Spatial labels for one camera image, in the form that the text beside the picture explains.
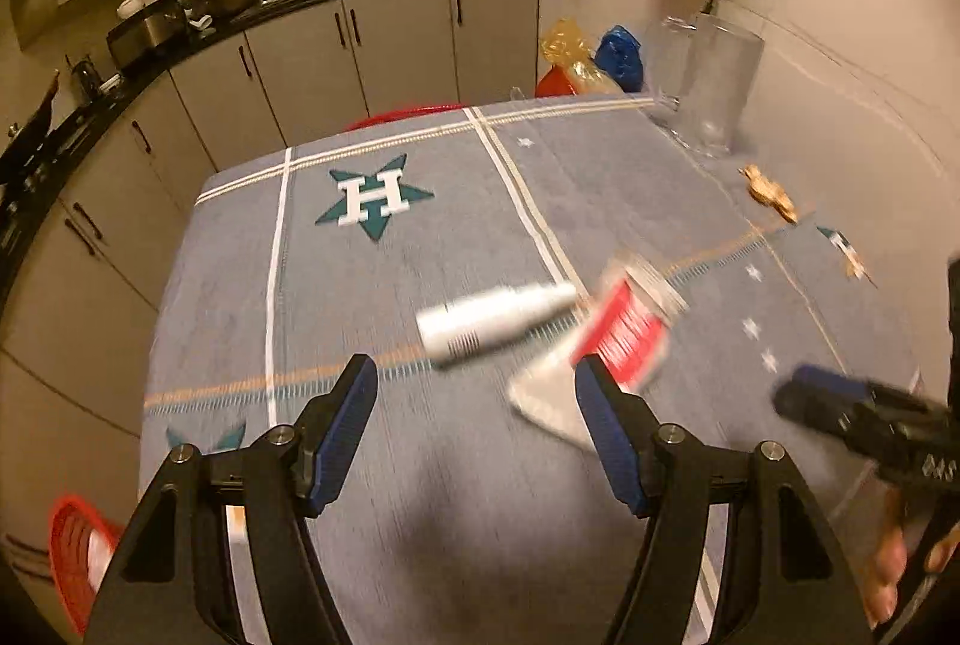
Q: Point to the grey kitchen cabinets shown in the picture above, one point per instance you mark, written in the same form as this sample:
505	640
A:
300	67

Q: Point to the white plastic bottle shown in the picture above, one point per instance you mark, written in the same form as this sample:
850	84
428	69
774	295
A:
480	322

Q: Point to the red plastic basin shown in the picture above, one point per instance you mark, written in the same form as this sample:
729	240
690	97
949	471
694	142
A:
405	112

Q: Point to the small brown candy wrapper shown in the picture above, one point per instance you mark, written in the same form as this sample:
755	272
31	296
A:
853	268

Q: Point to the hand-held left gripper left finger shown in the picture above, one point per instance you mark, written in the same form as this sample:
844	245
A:
345	424

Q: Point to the red plastic bag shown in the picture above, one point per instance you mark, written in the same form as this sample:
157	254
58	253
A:
553	84

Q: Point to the red plastic mesh basket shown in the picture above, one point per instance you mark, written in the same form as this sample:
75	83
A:
67	562

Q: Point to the yellow plastic bag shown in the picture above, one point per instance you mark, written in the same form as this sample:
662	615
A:
566	45

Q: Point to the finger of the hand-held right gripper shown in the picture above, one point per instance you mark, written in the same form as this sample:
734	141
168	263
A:
814	390

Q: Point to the black frying pan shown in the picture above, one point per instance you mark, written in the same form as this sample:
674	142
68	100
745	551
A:
30	127

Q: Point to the person's right hand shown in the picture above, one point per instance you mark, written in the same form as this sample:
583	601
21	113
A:
886	562

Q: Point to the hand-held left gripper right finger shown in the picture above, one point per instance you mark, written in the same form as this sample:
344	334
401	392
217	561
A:
609	439

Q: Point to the grey star printed tablecloth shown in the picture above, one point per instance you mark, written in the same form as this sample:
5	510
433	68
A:
450	225

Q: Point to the blue plastic bag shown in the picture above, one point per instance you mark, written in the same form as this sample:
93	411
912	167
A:
621	56

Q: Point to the red and white packet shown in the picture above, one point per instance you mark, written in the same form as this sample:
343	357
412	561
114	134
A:
622	322

